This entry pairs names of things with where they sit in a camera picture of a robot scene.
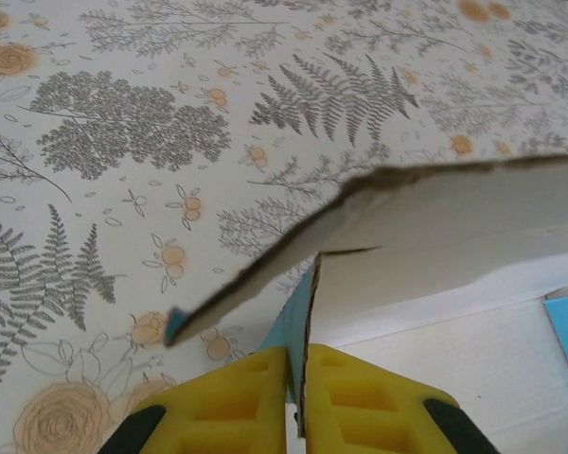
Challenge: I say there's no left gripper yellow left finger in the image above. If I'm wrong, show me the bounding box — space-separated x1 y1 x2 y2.
101 344 290 454

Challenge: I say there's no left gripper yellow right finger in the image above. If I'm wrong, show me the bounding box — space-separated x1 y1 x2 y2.
305 342 501 454

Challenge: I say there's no blue and white paper box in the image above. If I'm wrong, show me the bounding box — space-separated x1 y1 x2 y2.
163 153 568 454

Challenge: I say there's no floral patterned table cover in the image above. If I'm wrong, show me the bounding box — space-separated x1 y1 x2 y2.
0 0 568 454

